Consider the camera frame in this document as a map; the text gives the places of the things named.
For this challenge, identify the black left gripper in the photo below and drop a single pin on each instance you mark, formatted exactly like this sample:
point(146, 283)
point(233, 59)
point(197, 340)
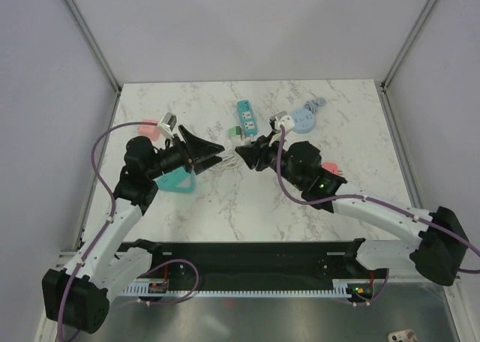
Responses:
point(196, 148)

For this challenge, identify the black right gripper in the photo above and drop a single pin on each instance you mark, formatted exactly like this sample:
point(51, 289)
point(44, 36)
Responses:
point(257, 149)

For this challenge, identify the teal triangular power strip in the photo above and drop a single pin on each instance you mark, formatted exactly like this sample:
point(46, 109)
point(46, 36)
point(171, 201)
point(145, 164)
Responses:
point(178, 181)

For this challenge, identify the pink cube socket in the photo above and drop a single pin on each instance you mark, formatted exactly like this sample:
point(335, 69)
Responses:
point(149, 128)

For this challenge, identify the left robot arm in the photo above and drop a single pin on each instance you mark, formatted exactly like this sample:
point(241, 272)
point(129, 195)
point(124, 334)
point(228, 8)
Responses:
point(79, 295)

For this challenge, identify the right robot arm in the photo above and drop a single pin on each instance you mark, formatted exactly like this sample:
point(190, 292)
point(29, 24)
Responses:
point(431, 242)

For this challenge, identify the green plug adapter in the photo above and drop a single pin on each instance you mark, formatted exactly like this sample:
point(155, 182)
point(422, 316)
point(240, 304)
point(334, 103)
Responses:
point(235, 132)

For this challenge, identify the pink plug adapter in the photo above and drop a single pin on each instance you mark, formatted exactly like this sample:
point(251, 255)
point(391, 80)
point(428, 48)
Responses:
point(332, 168)

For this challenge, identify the blue rectangular power strip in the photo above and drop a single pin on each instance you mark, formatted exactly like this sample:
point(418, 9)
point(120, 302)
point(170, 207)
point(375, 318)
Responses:
point(247, 118)

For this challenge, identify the blue round power strip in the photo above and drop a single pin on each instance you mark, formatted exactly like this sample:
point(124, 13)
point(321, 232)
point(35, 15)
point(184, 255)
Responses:
point(304, 120)

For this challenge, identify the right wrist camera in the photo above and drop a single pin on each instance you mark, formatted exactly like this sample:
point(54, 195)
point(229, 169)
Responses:
point(282, 119)

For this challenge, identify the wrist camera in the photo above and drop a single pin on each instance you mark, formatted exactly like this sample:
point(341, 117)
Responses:
point(167, 125)
point(282, 119)

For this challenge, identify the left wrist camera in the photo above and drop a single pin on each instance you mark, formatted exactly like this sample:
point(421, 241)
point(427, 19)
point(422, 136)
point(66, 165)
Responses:
point(167, 125)

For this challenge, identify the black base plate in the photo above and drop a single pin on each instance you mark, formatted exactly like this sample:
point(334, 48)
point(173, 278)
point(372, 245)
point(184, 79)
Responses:
point(254, 264)

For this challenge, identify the right aluminium frame post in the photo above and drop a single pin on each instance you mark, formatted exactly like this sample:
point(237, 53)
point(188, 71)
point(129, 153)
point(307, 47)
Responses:
point(413, 34)

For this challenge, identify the aluminium frame post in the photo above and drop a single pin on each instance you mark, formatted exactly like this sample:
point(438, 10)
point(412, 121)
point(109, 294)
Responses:
point(84, 29)
point(413, 34)

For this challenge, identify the white cable duct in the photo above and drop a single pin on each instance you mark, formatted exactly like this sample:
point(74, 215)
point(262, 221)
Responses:
point(146, 289)

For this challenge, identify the left aluminium frame post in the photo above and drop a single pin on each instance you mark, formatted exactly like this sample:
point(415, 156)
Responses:
point(84, 29)

